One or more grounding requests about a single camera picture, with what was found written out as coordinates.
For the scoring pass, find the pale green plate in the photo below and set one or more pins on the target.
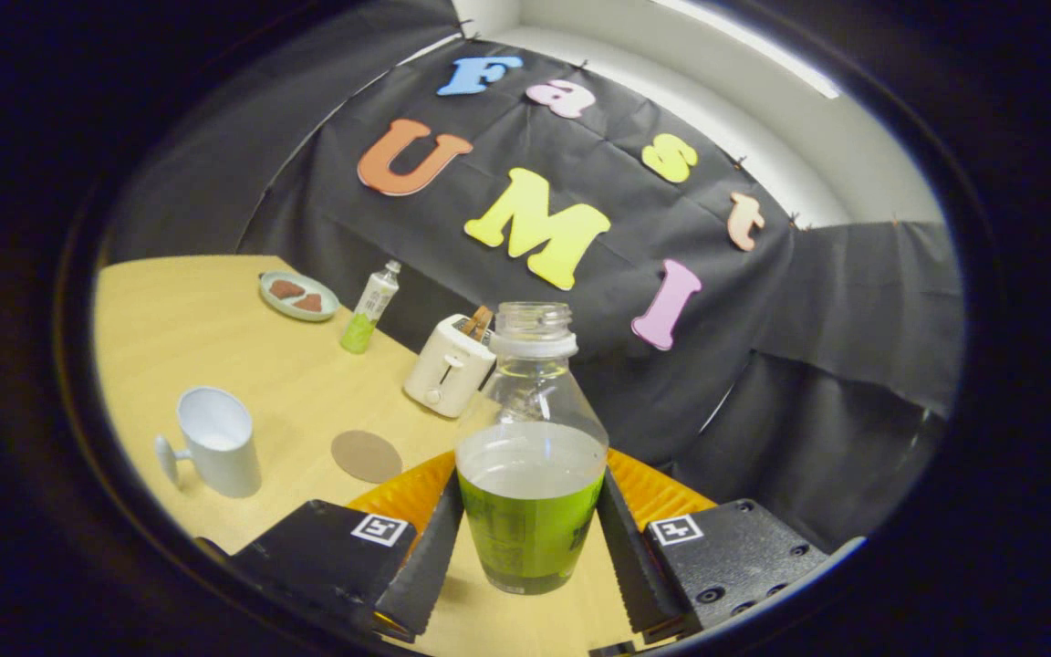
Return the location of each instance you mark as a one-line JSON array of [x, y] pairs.
[[272, 301]]

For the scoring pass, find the slim green drink bottle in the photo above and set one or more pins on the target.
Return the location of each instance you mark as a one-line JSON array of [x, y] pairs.
[[367, 310]]

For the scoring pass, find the round brown coaster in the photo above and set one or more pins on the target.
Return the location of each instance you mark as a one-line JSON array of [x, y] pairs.
[[367, 456]]

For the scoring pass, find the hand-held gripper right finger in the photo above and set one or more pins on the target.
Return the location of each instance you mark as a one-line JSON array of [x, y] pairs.
[[626, 566]]

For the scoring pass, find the ceiling light panel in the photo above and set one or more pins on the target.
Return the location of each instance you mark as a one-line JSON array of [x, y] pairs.
[[763, 50]]

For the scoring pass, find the black backdrop cloth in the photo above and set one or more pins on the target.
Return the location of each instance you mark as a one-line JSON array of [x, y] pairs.
[[699, 401]]

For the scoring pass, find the brown toast slice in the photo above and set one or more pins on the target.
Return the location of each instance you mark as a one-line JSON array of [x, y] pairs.
[[478, 321]]

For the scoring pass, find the brown food piece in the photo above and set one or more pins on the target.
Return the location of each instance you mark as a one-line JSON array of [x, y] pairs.
[[286, 289], [309, 304]]

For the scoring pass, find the wooden table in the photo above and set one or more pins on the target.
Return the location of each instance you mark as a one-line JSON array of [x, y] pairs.
[[215, 338]]

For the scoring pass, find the white toaster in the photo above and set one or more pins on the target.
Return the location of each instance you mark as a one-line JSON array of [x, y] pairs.
[[443, 374]]

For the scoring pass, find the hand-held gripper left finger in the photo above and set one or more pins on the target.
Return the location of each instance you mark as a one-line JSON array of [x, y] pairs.
[[425, 566]]

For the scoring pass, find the clear juice bottle green label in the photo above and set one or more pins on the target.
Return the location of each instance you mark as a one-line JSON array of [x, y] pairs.
[[530, 534]]

